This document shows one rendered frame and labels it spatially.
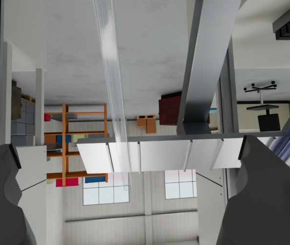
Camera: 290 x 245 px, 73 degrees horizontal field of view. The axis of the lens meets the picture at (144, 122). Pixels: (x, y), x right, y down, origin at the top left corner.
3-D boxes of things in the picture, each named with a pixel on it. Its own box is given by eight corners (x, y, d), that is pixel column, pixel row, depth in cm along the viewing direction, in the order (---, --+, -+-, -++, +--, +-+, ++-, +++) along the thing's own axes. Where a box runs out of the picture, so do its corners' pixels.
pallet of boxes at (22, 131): (-25, 90, 360) (-26, 148, 351) (17, 90, 368) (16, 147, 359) (8, 101, 466) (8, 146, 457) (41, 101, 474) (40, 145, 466)
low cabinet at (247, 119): (249, 109, 764) (251, 130, 757) (193, 110, 736) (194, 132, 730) (288, 100, 587) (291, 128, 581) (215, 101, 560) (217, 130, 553)
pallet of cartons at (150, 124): (134, 118, 972) (135, 134, 966) (136, 115, 844) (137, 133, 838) (153, 118, 983) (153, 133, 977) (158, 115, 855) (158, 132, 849)
